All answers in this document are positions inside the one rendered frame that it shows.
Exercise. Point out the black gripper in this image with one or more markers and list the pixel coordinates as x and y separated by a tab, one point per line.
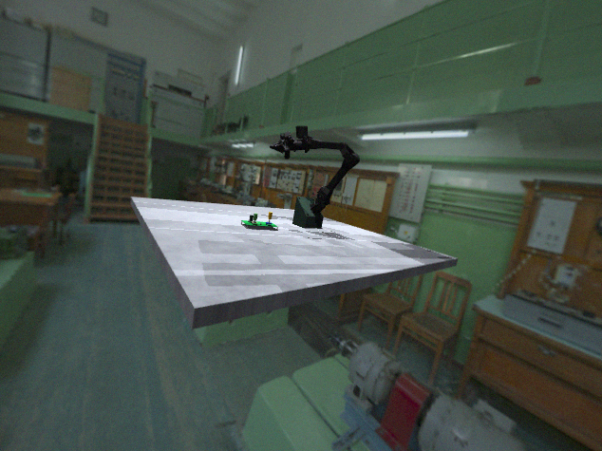
282	146

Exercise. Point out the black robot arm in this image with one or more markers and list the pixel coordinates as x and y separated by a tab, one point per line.
308	142

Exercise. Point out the green circuit board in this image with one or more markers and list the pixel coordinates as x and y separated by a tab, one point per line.
252	221

